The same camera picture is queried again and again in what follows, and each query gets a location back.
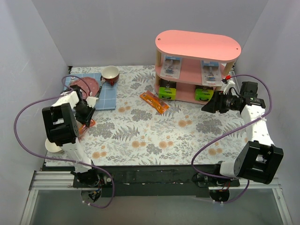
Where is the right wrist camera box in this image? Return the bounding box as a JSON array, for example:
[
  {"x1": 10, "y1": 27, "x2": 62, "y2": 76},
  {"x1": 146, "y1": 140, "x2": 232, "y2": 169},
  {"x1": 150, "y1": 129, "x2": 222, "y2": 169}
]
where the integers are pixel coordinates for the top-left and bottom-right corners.
[{"x1": 221, "y1": 75, "x2": 235, "y2": 94}]

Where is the white ceramic bowl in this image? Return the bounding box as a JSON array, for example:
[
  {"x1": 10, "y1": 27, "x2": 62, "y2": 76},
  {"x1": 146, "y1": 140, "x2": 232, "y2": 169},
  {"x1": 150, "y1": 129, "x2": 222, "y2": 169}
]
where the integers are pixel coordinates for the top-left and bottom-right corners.
[{"x1": 45, "y1": 139, "x2": 63, "y2": 153}]

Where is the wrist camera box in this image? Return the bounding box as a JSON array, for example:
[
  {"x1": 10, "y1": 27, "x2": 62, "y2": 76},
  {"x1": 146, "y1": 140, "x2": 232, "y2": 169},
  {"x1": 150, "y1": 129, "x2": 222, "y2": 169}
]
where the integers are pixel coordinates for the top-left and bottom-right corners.
[
  {"x1": 85, "y1": 96, "x2": 98, "y2": 108},
  {"x1": 221, "y1": 75, "x2": 235, "y2": 94}
]

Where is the floral tablecloth mat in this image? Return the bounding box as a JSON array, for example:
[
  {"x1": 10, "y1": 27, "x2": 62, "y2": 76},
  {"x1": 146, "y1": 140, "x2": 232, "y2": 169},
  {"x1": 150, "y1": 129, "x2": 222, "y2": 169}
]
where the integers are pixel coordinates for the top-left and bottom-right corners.
[{"x1": 80, "y1": 66, "x2": 248, "y2": 166}]

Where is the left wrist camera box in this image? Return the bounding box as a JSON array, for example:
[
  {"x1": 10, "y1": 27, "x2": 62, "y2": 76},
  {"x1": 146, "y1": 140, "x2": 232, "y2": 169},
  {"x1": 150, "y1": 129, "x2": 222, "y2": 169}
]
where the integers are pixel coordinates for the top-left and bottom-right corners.
[{"x1": 85, "y1": 96, "x2": 98, "y2": 108}]

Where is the red cup white inside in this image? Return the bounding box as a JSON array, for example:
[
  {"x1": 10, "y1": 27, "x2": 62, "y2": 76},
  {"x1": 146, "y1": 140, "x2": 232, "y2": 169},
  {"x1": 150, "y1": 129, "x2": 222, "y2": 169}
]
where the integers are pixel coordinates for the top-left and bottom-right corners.
[{"x1": 101, "y1": 66, "x2": 120, "y2": 86}]

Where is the pink dotted plate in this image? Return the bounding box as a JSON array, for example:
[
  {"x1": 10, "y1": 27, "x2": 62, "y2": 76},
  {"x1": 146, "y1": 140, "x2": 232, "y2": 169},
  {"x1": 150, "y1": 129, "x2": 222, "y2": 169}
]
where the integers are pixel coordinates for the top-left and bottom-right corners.
[{"x1": 70, "y1": 77, "x2": 99, "y2": 99}]

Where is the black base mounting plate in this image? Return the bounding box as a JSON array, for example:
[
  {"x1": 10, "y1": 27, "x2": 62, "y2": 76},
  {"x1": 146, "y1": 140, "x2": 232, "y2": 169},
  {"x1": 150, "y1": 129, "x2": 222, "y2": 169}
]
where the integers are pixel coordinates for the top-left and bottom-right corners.
[{"x1": 72, "y1": 165, "x2": 241, "y2": 197}]

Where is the aluminium frame rail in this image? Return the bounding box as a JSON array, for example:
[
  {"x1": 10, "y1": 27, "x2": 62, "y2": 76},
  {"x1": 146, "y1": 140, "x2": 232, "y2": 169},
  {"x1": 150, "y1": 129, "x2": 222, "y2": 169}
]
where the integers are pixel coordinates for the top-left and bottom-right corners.
[{"x1": 21, "y1": 167, "x2": 293, "y2": 225}]

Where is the blue razor blister pack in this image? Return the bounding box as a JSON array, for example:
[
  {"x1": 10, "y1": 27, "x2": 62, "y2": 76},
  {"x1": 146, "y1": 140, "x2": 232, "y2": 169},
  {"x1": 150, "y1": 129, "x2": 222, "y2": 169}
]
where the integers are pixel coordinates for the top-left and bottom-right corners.
[
  {"x1": 201, "y1": 60, "x2": 222, "y2": 87},
  {"x1": 161, "y1": 55, "x2": 182, "y2": 79}
]

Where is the orange small razor packet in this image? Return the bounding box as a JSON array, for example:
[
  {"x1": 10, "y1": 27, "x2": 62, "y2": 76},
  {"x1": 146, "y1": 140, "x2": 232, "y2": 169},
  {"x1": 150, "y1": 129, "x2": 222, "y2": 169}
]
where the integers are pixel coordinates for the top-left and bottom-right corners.
[{"x1": 78, "y1": 119, "x2": 96, "y2": 140}]

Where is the pink three-tier shelf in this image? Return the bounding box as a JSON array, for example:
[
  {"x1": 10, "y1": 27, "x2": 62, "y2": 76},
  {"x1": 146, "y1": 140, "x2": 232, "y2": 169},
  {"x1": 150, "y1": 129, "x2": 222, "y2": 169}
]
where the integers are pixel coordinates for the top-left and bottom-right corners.
[{"x1": 154, "y1": 30, "x2": 241, "y2": 105}]

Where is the black green Gillette razor box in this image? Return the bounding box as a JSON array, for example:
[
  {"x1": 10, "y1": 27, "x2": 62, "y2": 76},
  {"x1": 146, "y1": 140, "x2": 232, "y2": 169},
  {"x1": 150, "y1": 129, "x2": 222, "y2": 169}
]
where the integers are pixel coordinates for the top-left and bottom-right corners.
[{"x1": 158, "y1": 79, "x2": 177, "y2": 100}]

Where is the blue checkered placemat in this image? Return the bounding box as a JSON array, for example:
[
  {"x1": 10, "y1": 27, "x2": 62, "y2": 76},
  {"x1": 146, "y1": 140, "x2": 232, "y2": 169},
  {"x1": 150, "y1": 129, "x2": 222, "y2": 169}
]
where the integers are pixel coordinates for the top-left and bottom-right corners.
[{"x1": 65, "y1": 73, "x2": 117, "y2": 111}]

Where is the black handled spoon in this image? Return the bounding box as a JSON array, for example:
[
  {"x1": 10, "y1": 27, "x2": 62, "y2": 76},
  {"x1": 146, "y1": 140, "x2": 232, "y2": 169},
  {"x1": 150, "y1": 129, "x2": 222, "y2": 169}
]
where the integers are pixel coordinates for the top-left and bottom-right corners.
[{"x1": 96, "y1": 76, "x2": 105, "y2": 98}]

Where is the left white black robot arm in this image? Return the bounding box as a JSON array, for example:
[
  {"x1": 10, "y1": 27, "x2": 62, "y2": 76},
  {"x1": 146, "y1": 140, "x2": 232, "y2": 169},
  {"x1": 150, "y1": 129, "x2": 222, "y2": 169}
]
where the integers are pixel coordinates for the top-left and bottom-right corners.
[{"x1": 42, "y1": 85, "x2": 100, "y2": 188}]

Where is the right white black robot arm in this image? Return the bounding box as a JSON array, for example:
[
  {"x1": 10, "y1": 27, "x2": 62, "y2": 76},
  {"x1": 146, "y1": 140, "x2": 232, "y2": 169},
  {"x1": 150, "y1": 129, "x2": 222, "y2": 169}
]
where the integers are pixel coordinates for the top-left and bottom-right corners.
[{"x1": 202, "y1": 82, "x2": 284, "y2": 186}]

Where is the orange long snack packet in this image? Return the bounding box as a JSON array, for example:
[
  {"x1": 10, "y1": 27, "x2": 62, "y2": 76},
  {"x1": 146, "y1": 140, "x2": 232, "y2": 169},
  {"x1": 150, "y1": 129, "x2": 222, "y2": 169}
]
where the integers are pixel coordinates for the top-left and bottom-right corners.
[{"x1": 140, "y1": 91, "x2": 169, "y2": 114}]

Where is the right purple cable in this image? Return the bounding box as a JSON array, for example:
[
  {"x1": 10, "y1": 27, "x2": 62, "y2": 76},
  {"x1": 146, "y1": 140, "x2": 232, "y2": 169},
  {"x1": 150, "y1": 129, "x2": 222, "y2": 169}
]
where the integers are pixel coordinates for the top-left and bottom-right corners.
[{"x1": 191, "y1": 74, "x2": 272, "y2": 203}]

